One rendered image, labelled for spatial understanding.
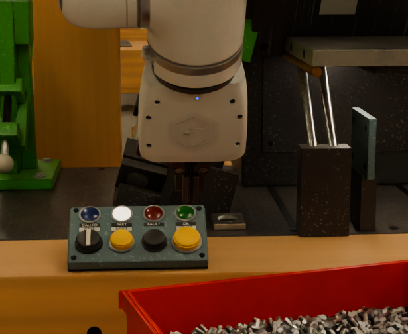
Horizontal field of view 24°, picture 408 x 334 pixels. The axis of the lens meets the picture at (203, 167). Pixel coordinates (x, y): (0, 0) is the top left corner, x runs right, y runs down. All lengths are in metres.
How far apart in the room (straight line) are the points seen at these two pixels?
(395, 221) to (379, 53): 0.27
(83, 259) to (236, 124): 0.25
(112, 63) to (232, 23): 0.81
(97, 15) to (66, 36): 0.82
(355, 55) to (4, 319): 0.47
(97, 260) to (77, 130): 0.60
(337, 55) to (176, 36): 0.30
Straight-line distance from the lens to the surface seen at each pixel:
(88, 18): 0.78
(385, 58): 1.07
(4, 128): 1.40
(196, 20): 0.78
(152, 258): 1.03
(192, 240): 1.03
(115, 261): 1.03
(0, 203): 1.35
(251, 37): 1.23
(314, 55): 1.05
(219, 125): 0.88
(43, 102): 1.61
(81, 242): 1.03
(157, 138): 0.89
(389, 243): 1.15
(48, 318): 1.05
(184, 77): 0.82
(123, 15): 0.78
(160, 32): 0.80
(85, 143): 1.61
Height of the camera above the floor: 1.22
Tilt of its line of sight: 12 degrees down
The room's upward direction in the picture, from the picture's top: straight up
